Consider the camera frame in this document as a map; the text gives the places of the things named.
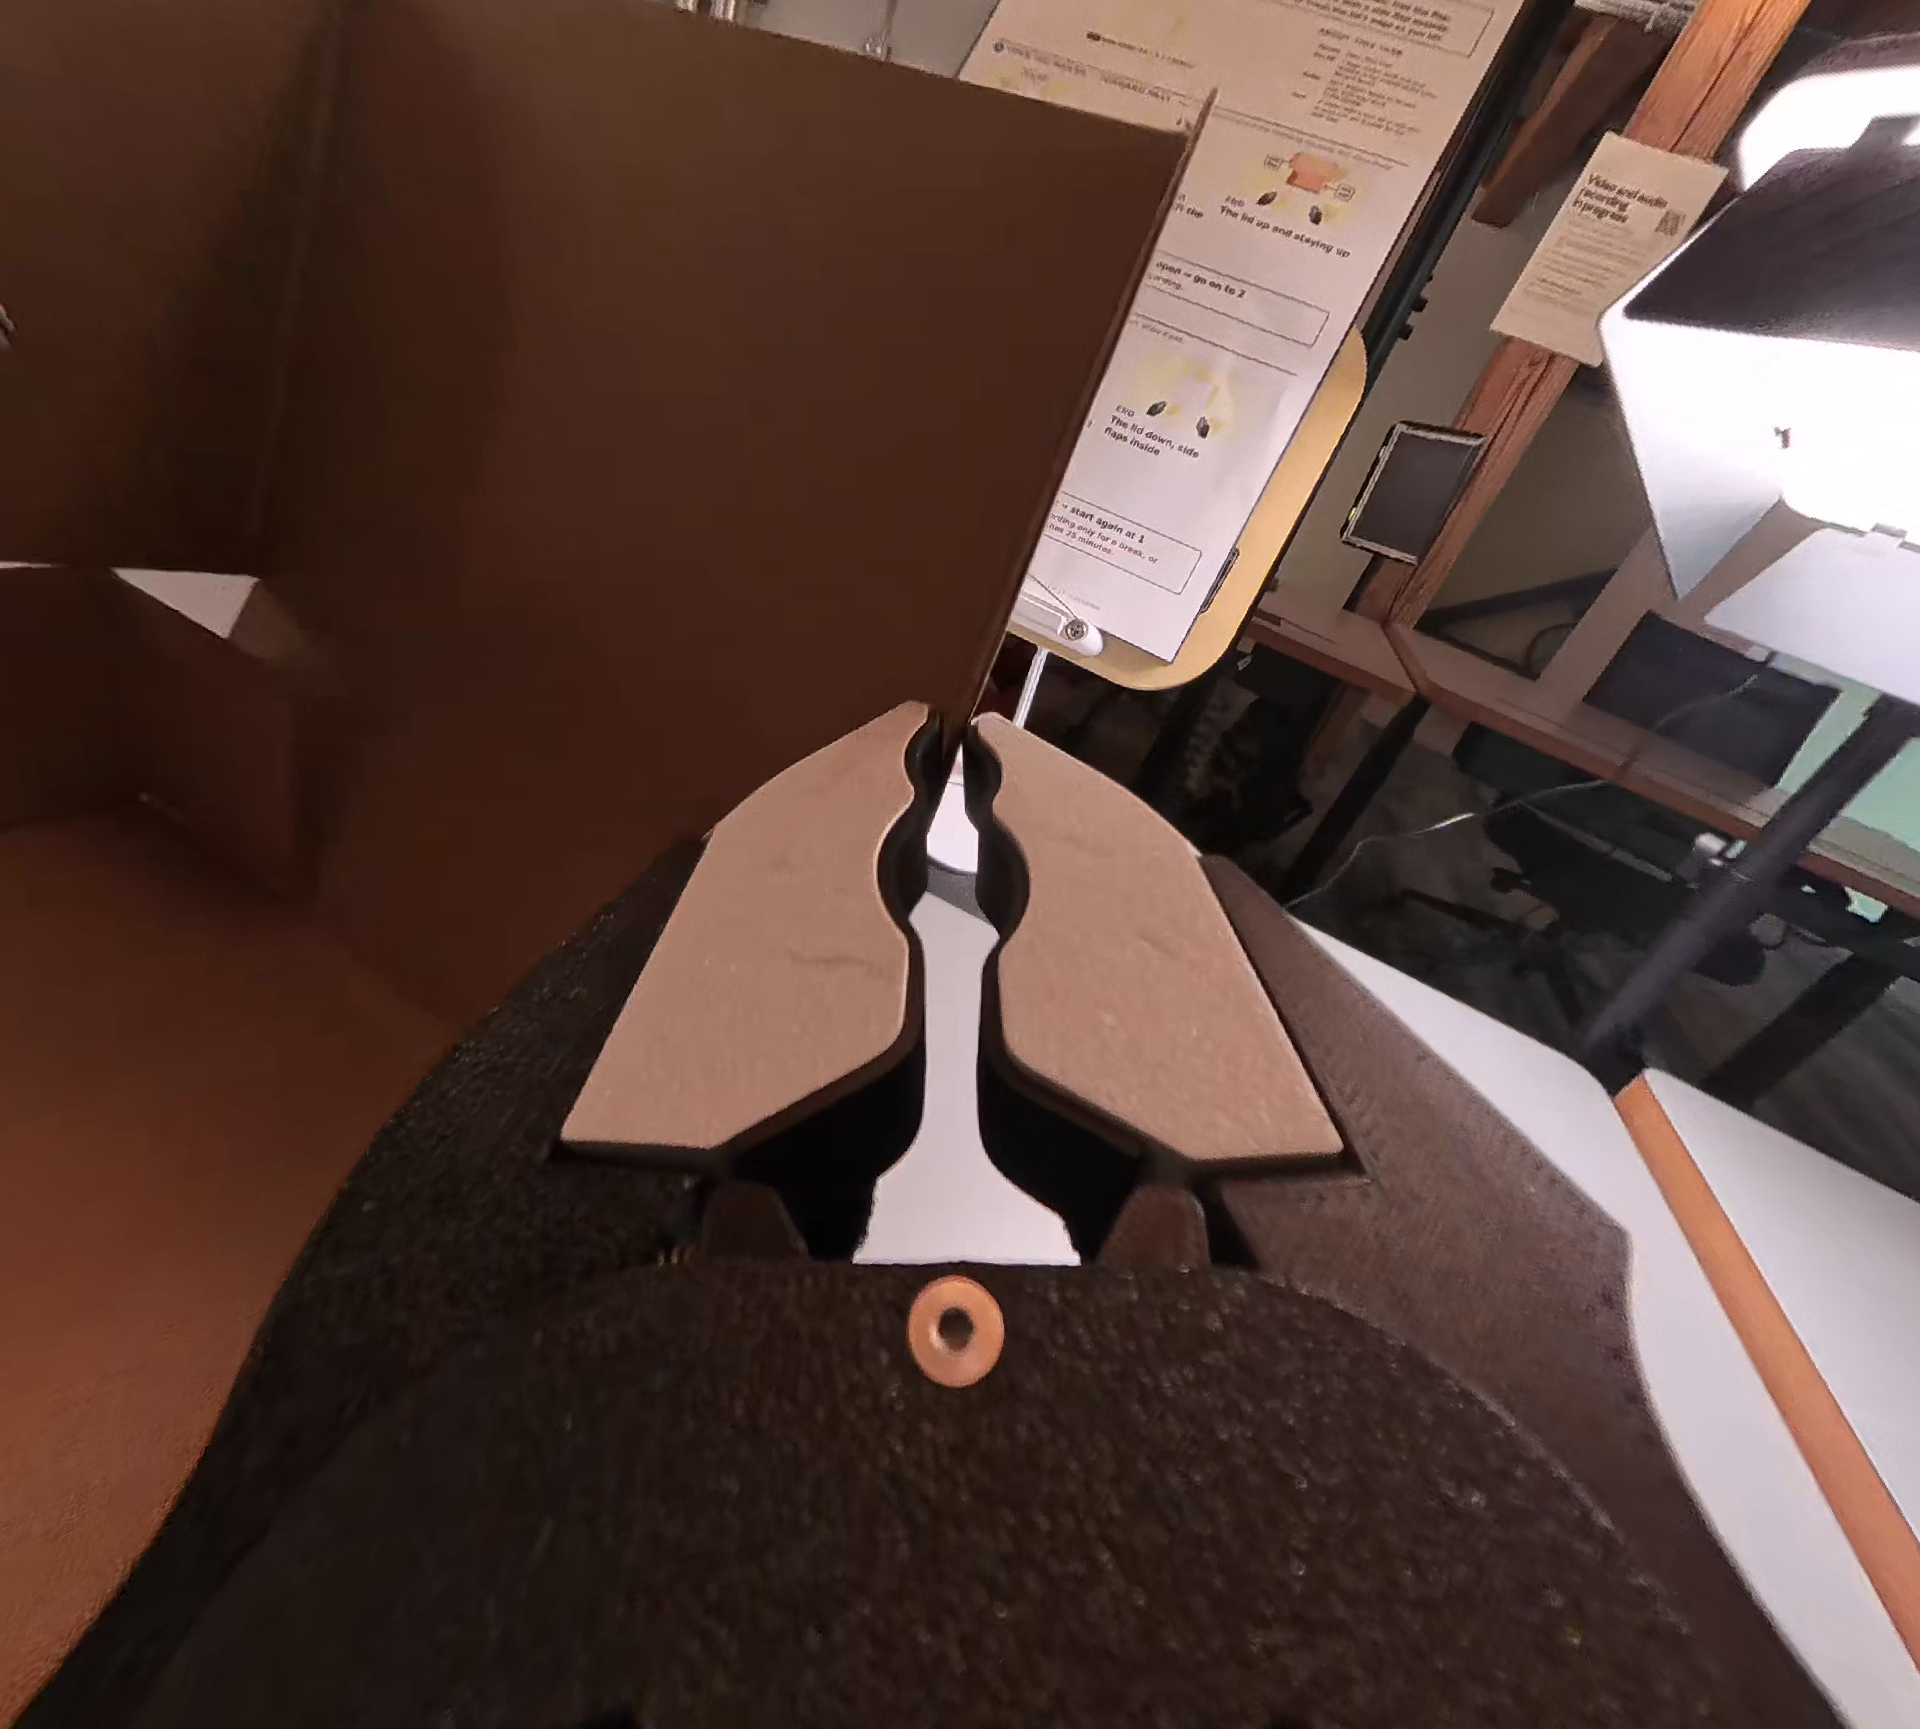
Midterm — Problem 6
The small framed screen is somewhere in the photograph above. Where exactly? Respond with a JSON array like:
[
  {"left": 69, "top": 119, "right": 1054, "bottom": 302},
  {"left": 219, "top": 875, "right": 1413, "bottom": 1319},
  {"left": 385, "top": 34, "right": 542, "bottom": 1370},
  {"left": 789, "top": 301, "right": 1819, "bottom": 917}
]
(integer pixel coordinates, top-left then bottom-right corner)
[{"left": 1338, "top": 418, "right": 1491, "bottom": 558}]

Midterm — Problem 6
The wooden background desk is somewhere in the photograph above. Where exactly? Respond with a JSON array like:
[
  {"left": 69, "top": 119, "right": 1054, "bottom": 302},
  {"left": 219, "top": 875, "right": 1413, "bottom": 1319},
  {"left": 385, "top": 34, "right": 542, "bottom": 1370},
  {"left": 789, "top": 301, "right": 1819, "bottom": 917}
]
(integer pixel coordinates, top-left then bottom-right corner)
[{"left": 1253, "top": 604, "right": 1920, "bottom": 920}]

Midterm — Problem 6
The white cardboard box with lid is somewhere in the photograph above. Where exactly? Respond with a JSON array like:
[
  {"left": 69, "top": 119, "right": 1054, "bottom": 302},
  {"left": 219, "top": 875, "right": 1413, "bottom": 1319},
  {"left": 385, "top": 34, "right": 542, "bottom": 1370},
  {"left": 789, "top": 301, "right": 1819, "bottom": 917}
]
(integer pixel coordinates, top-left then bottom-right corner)
[{"left": 0, "top": 0, "right": 1203, "bottom": 1729}]

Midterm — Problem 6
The white paper notice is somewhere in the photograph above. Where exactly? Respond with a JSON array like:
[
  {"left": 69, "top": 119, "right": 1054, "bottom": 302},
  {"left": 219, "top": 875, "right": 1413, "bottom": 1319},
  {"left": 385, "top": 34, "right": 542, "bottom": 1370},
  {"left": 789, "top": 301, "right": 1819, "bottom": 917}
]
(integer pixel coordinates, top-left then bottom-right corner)
[{"left": 1489, "top": 131, "right": 1731, "bottom": 368}]

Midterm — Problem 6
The pale wooden display board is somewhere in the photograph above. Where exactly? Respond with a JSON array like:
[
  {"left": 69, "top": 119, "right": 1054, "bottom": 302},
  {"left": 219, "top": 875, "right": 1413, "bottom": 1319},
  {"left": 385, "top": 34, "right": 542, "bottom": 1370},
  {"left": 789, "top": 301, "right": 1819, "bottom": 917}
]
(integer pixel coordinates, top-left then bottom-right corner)
[{"left": 1103, "top": 326, "right": 1371, "bottom": 696}]

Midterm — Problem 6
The black equipment case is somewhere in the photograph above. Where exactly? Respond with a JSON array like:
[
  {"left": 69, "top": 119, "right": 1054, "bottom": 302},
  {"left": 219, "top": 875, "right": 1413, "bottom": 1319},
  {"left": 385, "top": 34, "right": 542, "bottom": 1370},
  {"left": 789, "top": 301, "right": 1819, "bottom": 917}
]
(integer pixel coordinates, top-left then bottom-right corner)
[{"left": 1583, "top": 610, "right": 1842, "bottom": 786}]

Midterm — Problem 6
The black slanted pole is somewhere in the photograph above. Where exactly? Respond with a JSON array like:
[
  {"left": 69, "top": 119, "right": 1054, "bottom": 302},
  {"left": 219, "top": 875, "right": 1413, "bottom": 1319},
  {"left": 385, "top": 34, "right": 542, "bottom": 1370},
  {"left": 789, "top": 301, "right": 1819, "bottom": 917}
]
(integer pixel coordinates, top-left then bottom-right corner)
[{"left": 1350, "top": 0, "right": 1678, "bottom": 403}]

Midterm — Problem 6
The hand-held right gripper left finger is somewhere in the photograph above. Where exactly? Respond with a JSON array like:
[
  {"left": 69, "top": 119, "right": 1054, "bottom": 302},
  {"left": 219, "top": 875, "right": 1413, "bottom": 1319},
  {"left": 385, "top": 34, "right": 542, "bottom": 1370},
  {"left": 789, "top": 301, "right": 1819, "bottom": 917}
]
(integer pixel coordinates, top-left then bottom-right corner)
[{"left": 559, "top": 701, "right": 936, "bottom": 1172}]

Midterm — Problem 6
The printed instruction sheet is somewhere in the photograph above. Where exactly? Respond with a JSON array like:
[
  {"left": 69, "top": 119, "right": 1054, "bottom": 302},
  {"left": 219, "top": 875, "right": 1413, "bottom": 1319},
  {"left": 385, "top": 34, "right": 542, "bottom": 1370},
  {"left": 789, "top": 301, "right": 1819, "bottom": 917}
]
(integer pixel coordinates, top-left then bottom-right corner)
[{"left": 960, "top": 0, "right": 1549, "bottom": 662}]

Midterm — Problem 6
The black light stand pole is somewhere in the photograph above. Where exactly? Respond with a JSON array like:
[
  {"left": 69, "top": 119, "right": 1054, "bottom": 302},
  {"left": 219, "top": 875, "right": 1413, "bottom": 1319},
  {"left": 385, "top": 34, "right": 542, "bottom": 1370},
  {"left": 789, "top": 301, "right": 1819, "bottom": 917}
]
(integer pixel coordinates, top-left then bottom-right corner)
[{"left": 1575, "top": 695, "right": 1920, "bottom": 1087}]

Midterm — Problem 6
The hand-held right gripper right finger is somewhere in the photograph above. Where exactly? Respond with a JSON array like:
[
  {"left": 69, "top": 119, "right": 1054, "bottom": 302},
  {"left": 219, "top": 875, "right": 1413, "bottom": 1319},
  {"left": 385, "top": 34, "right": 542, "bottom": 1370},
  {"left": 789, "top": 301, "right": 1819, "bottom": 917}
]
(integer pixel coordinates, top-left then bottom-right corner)
[{"left": 966, "top": 708, "right": 1349, "bottom": 1176}]

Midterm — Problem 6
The wooden post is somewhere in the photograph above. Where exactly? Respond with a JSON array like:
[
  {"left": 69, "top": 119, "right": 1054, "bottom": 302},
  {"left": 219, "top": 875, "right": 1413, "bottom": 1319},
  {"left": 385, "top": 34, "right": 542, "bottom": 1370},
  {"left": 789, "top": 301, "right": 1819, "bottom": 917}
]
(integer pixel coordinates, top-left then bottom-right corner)
[{"left": 1356, "top": 0, "right": 1900, "bottom": 629}]

